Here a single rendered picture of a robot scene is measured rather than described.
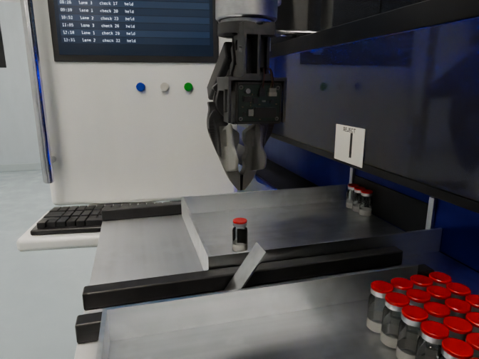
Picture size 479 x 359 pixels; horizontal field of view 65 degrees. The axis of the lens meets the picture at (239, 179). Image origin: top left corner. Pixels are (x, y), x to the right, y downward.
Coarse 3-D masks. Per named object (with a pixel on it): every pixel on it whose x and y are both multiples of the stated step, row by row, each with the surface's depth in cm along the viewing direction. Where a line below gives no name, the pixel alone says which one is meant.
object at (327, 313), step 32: (256, 288) 38; (288, 288) 39; (320, 288) 40; (352, 288) 41; (128, 320) 35; (160, 320) 36; (192, 320) 37; (224, 320) 38; (256, 320) 38; (288, 320) 38; (320, 320) 38; (352, 320) 38; (128, 352) 34; (160, 352) 34; (192, 352) 34; (224, 352) 34; (256, 352) 34; (288, 352) 34; (320, 352) 34; (352, 352) 34; (384, 352) 34
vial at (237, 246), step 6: (234, 228) 54; (240, 228) 53; (246, 228) 54; (234, 234) 54; (240, 234) 53; (246, 234) 54; (234, 240) 54; (240, 240) 53; (246, 240) 54; (234, 246) 54; (240, 246) 54; (246, 246) 54
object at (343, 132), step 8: (336, 128) 65; (344, 128) 62; (352, 128) 60; (360, 128) 58; (336, 136) 65; (344, 136) 62; (360, 136) 58; (336, 144) 65; (344, 144) 63; (352, 144) 60; (360, 144) 58; (336, 152) 65; (344, 152) 63; (352, 152) 60; (360, 152) 58; (344, 160) 63; (352, 160) 61; (360, 160) 58
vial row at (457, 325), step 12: (396, 288) 36; (408, 288) 36; (420, 300) 34; (432, 312) 32; (444, 312) 32; (444, 324) 31; (456, 324) 30; (468, 324) 30; (456, 336) 30; (468, 336) 29
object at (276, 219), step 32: (256, 192) 73; (288, 192) 75; (320, 192) 77; (192, 224) 56; (224, 224) 65; (256, 224) 65; (288, 224) 65; (320, 224) 65; (352, 224) 65; (384, 224) 65; (224, 256) 46; (288, 256) 48
